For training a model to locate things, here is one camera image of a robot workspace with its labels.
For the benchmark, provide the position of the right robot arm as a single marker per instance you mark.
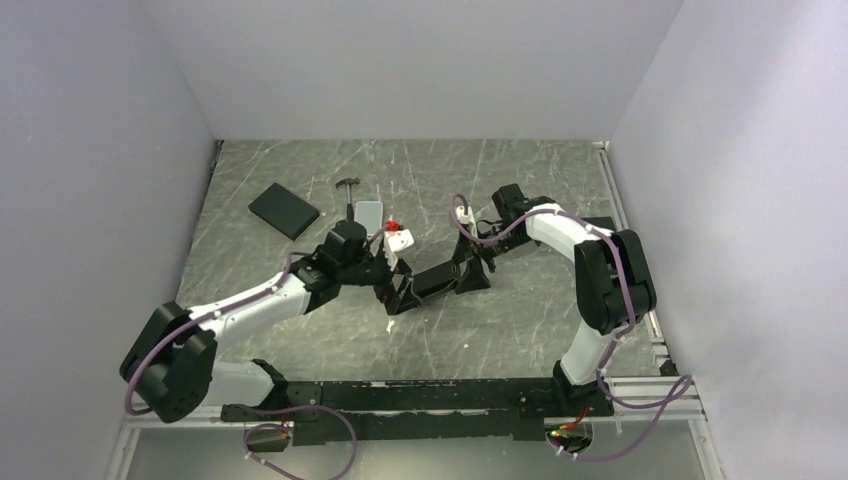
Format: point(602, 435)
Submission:
point(613, 284)

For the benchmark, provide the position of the hammer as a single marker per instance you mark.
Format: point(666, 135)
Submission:
point(348, 184)

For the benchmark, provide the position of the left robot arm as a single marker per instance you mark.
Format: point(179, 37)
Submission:
point(174, 365)

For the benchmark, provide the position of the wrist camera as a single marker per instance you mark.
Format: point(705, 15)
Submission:
point(396, 241)
point(466, 219)

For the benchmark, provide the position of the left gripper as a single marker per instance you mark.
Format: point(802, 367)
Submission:
point(388, 294)

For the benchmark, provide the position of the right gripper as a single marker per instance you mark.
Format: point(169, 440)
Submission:
point(473, 277)

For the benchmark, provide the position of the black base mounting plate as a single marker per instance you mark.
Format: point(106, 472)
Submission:
point(329, 411)

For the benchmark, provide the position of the black switch box right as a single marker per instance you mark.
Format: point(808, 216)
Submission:
point(603, 222)

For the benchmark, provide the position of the aluminium frame rail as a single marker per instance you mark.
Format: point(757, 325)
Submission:
point(650, 399)

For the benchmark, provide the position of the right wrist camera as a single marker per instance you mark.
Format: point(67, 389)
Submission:
point(466, 219)

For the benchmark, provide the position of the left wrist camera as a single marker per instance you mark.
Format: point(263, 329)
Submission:
point(396, 241)

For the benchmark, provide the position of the black flat box left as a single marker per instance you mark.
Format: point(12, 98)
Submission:
point(284, 211)

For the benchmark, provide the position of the white router box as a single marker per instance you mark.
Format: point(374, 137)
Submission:
point(369, 214)

